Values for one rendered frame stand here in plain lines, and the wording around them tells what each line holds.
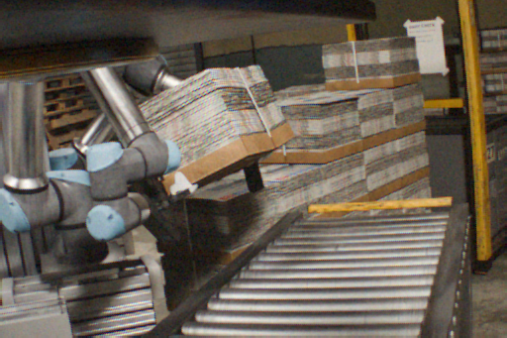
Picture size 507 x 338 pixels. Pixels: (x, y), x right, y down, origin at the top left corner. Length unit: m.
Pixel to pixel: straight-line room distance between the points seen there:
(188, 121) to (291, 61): 7.90
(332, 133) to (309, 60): 6.72
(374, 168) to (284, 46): 6.61
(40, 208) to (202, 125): 0.45
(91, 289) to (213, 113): 0.56
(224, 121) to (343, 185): 1.29
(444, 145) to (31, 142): 2.66
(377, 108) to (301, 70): 6.47
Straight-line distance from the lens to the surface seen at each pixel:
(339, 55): 3.35
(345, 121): 2.87
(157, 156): 1.49
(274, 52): 9.61
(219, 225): 2.35
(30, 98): 1.64
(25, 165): 1.69
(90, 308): 1.86
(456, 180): 3.90
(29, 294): 1.84
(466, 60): 3.61
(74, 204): 1.79
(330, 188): 2.79
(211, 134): 1.65
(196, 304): 1.44
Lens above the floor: 1.28
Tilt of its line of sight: 7 degrees down
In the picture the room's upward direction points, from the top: 7 degrees counter-clockwise
